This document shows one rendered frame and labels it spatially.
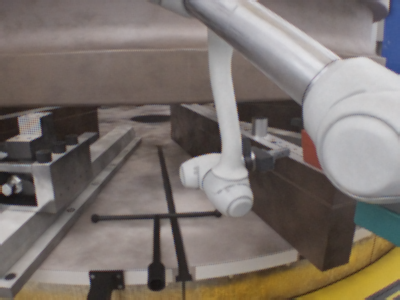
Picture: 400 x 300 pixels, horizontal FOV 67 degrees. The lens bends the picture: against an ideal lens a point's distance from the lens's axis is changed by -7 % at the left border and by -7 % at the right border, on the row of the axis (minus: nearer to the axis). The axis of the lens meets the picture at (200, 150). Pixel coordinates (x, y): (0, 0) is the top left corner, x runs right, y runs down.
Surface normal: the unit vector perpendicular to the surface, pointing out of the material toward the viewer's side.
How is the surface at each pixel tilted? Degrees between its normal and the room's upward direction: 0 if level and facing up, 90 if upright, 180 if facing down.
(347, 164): 93
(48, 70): 90
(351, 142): 94
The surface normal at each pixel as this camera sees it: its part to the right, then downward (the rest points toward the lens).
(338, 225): 0.33, 0.26
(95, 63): 0.01, 0.28
